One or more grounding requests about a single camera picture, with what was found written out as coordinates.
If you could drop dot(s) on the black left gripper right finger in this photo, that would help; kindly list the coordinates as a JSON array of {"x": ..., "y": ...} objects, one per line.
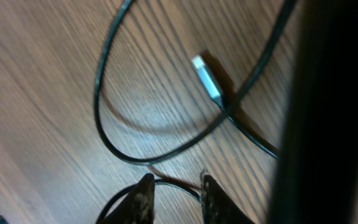
[{"x": 217, "y": 207}]

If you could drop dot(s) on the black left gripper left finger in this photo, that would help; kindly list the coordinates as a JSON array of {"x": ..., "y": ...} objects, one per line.
[{"x": 134, "y": 204}]

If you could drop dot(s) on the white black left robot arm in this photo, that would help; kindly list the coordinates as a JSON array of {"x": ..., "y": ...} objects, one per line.
[{"x": 317, "y": 173}]

